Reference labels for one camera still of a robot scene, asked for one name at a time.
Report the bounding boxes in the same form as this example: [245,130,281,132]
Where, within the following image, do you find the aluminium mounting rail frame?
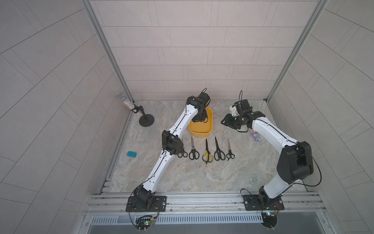
[83,191,326,215]

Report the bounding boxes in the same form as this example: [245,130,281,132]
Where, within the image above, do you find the teal sponge block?
[126,151,137,158]

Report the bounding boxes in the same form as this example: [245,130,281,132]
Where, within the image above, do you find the glitter microphone on black stand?
[116,92,154,127]

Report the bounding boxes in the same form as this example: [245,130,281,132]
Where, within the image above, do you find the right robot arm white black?
[221,99,316,208]

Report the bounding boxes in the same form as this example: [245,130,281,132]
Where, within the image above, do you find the large black handled scissors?
[189,137,200,160]

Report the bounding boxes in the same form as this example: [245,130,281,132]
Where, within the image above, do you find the slim black handled scissors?
[226,139,235,160]

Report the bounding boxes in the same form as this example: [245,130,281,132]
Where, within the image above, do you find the circuit board with wires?
[135,215,156,232]
[261,211,278,229]

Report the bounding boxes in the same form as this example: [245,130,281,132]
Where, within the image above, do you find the purple plush toy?
[251,130,262,142]

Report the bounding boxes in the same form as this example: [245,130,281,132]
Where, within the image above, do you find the left circuit board with wires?
[135,215,156,232]

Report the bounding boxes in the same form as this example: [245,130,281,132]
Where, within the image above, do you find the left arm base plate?
[126,196,167,213]

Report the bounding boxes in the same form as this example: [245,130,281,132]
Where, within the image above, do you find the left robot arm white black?
[128,89,210,210]

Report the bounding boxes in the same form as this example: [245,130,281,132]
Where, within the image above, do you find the yellow handled scissors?
[202,139,213,164]

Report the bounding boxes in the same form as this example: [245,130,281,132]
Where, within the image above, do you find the small black handled scissors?
[178,148,188,158]

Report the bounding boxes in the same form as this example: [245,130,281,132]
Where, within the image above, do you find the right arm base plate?
[242,195,284,211]

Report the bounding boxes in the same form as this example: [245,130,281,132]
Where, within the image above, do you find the black bladed black scissors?
[213,137,226,161]

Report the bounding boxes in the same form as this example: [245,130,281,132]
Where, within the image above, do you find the yellow plastic storage box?
[189,107,213,137]

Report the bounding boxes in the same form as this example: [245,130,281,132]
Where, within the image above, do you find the right circuit board with wires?
[261,211,278,229]

